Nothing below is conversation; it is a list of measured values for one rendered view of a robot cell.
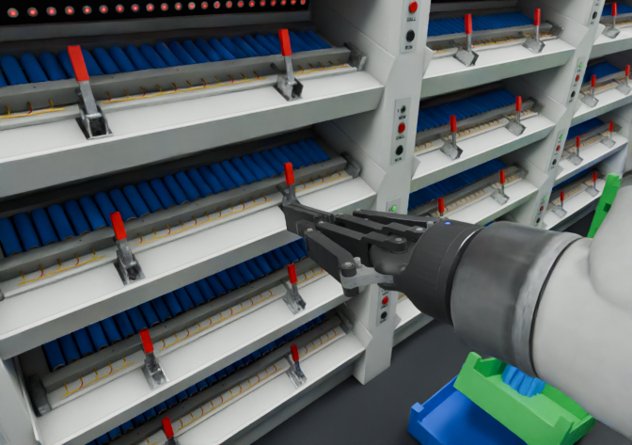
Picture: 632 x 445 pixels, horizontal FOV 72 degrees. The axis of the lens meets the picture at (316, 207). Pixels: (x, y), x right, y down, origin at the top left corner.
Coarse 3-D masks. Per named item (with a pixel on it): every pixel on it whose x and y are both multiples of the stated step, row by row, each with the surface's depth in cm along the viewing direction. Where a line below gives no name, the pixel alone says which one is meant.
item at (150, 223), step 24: (312, 168) 78; (336, 168) 82; (240, 192) 70; (264, 192) 73; (144, 216) 62; (168, 216) 63; (192, 216) 66; (72, 240) 57; (96, 240) 58; (0, 264) 52; (24, 264) 53; (48, 264) 56
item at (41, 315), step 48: (336, 144) 87; (288, 192) 76; (336, 192) 79; (144, 240) 62; (192, 240) 64; (240, 240) 66; (288, 240) 73; (0, 288) 53; (48, 288) 54; (96, 288) 56; (144, 288) 58; (0, 336) 49; (48, 336) 53
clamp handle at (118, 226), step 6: (114, 216) 55; (120, 216) 55; (114, 222) 55; (120, 222) 55; (114, 228) 55; (120, 228) 55; (120, 234) 55; (120, 240) 56; (126, 240) 56; (120, 246) 56; (126, 246) 56; (126, 252) 56; (126, 258) 56; (132, 258) 57; (126, 264) 57
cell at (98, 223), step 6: (84, 198) 63; (90, 198) 63; (84, 204) 62; (90, 204) 62; (84, 210) 62; (90, 210) 61; (96, 210) 62; (90, 216) 61; (96, 216) 61; (102, 216) 62; (90, 222) 61; (96, 222) 60; (102, 222) 60; (96, 228) 60
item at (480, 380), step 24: (480, 360) 87; (456, 384) 88; (480, 384) 85; (504, 384) 99; (504, 408) 81; (528, 408) 78; (552, 408) 97; (576, 408) 98; (528, 432) 78; (552, 432) 75; (576, 432) 81
